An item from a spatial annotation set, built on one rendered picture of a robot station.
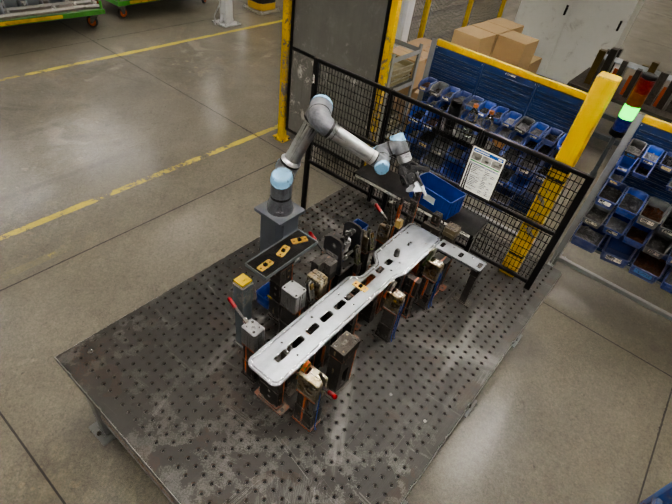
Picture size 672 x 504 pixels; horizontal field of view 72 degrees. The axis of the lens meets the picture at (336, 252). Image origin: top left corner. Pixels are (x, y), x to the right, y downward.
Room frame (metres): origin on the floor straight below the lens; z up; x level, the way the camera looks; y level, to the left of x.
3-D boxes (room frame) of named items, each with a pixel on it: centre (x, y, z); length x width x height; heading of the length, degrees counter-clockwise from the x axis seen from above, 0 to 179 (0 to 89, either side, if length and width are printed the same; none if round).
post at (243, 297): (1.43, 0.39, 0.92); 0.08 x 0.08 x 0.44; 58
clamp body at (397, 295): (1.62, -0.33, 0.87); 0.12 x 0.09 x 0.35; 58
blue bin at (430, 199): (2.47, -0.56, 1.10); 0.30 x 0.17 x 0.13; 49
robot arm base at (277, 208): (2.06, 0.35, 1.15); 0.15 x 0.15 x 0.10
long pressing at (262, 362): (1.64, -0.15, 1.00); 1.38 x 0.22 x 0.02; 148
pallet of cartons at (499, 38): (6.53, -1.68, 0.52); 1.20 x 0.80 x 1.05; 143
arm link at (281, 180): (2.07, 0.35, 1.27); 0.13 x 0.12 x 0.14; 2
